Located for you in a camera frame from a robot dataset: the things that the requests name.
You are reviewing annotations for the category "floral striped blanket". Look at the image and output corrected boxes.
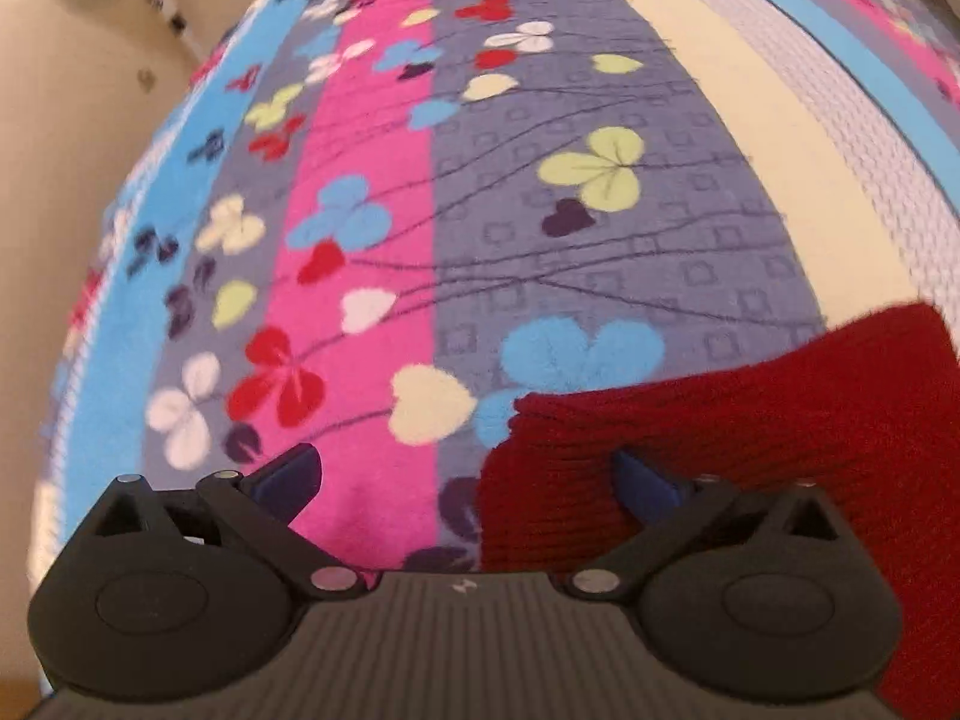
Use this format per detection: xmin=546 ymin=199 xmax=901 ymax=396
xmin=30 ymin=0 xmax=960 ymax=595

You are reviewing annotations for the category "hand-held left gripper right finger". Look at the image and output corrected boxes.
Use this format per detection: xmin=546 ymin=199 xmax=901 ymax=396
xmin=561 ymin=450 xmax=856 ymax=607

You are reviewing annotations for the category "red knit sweater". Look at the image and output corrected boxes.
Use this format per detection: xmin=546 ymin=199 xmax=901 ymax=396
xmin=476 ymin=302 xmax=960 ymax=720

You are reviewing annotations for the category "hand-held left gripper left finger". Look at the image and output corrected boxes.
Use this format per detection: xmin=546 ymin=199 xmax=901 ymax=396
xmin=73 ymin=442 xmax=370 ymax=602

